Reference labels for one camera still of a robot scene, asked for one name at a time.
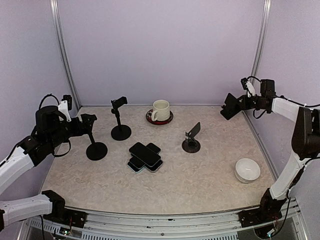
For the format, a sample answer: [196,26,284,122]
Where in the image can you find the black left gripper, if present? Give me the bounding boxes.
[47,112,95,149]

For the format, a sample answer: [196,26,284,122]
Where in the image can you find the black folding phone stand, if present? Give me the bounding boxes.
[220,93,242,120]

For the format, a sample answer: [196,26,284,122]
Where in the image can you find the tall black clamp phone stand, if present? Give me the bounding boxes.
[111,96,132,141]

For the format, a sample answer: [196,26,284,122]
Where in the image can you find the black plate phone stand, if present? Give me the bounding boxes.
[181,122,201,154]

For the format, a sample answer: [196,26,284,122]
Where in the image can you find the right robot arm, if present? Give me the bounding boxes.
[220,90,320,227]

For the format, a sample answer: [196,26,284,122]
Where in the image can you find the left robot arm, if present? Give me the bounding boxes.
[0,105,97,229]

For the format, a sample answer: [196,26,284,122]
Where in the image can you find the short black phone stand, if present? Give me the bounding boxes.
[86,133,108,161]

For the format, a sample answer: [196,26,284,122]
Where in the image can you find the light blue bottom phone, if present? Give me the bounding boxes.
[127,161,145,173]

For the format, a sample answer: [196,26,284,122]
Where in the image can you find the black phone crossing stack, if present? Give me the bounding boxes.
[146,142,161,154]

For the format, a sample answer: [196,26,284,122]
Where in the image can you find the red round coaster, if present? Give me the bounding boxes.
[145,109,174,125]

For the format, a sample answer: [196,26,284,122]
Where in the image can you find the white bowl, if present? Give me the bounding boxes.
[234,158,261,184]

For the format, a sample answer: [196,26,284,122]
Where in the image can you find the white ceramic mug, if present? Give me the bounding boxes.
[151,99,170,122]

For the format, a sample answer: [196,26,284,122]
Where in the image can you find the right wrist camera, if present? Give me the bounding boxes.
[240,78,256,98]

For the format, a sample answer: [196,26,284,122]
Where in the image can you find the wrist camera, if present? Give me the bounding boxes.
[58,94,73,122]
[240,78,256,98]

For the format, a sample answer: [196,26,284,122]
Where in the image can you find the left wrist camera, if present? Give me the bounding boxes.
[58,94,73,122]

